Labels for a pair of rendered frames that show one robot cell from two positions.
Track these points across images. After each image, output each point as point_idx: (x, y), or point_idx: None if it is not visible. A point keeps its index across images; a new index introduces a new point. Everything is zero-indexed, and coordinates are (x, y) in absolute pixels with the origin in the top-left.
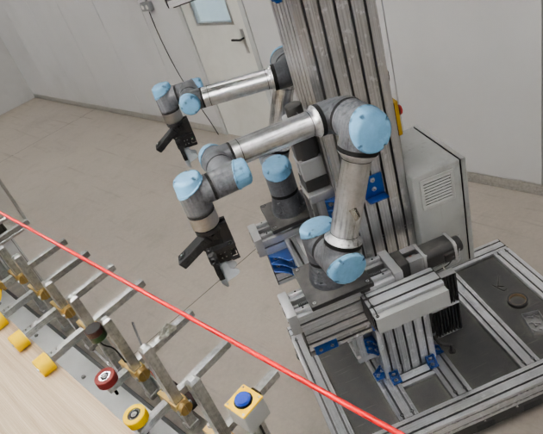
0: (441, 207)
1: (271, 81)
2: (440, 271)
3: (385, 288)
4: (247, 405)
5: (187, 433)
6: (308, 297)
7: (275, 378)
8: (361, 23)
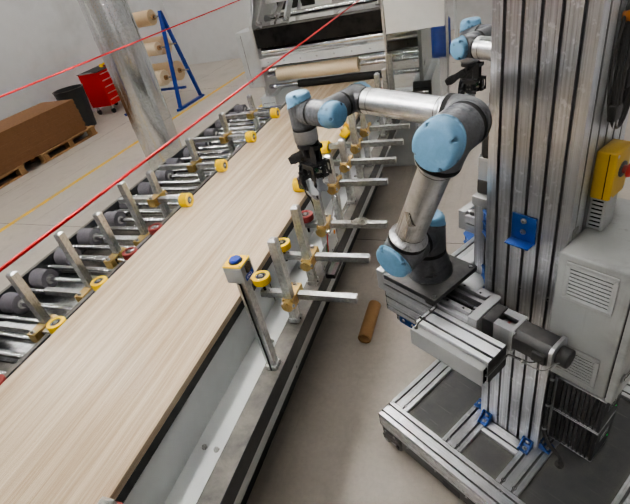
0: (587, 312)
1: None
2: (559, 374)
3: (452, 320)
4: (231, 264)
5: (306, 283)
6: None
7: (351, 301)
8: (573, 22)
